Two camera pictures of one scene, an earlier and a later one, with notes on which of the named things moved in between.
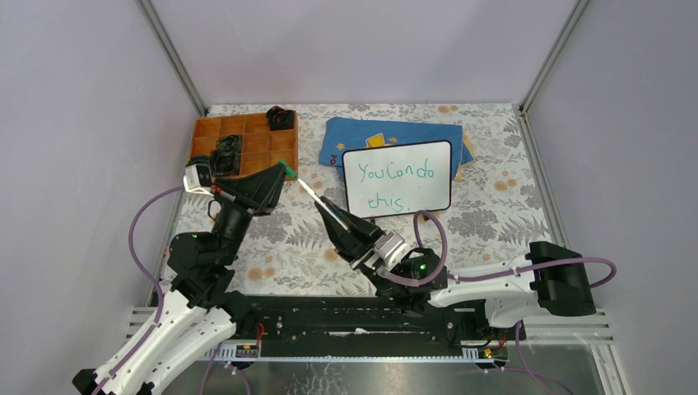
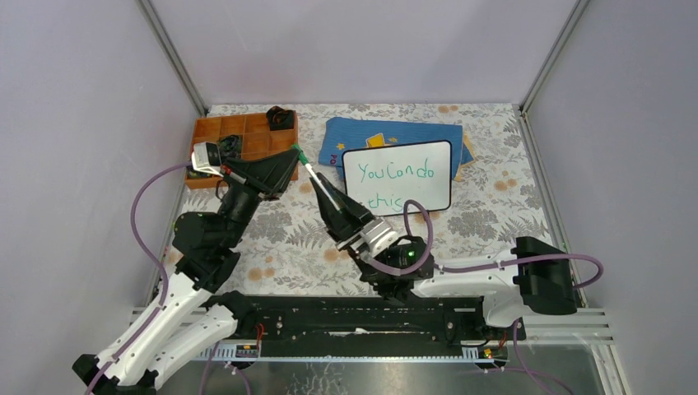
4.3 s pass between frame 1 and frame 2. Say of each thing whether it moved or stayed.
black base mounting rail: stayed
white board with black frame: stayed
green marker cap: moved
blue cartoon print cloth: stayed
